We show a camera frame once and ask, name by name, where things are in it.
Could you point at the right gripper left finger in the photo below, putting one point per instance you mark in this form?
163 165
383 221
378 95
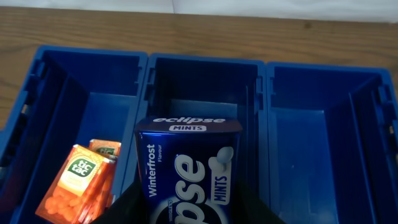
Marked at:
127 208

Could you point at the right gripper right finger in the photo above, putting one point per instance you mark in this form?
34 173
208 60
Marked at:
252 211

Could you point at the orange candy box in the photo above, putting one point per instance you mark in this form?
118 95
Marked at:
105 146
74 183

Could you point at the blue candy pack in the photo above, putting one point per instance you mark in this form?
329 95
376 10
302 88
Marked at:
186 174

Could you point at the blue tray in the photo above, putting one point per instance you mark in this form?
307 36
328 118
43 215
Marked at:
304 149

